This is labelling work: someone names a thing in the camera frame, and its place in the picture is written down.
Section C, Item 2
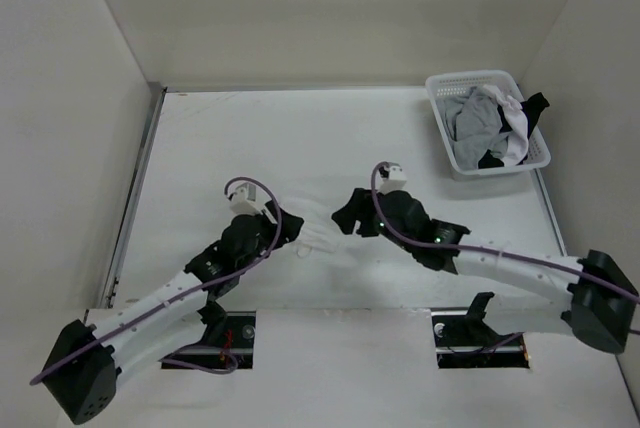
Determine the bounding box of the wrist white camera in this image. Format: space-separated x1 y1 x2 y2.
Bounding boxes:
228 182 264 216
378 163 407 195

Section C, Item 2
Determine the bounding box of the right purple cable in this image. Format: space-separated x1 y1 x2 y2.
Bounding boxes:
369 161 640 337

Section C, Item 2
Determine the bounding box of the grey tank top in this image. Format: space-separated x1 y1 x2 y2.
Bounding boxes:
436 87 508 171

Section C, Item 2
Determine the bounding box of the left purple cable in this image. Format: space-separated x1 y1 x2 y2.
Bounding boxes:
29 176 284 387

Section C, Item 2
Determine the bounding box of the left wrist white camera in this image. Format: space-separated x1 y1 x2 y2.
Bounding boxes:
228 182 264 216

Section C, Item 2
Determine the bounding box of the metal table edge rail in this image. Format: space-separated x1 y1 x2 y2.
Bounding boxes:
96 82 167 308

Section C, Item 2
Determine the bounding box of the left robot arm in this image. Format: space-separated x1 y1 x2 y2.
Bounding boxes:
32 201 304 425

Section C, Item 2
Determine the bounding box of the black tank top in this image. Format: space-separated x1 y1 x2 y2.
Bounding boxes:
477 93 550 169

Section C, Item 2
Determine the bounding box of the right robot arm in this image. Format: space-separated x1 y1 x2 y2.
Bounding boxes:
331 188 639 354

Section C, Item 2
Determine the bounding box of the white plastic basket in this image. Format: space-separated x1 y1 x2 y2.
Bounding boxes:
425 70 551 181

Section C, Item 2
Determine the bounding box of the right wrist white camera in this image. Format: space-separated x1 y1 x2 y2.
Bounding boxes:
378 163 407 195

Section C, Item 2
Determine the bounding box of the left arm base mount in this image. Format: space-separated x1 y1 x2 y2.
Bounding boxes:
161 311 257 375

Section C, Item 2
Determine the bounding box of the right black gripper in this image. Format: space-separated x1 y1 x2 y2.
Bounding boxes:
332 187 415 253

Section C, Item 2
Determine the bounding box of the purple cable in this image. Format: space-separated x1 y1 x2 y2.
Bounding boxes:
29 176 284 387
369 161 640 337

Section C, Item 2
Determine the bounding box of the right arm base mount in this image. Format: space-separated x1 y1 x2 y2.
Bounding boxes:
431 292 530 369

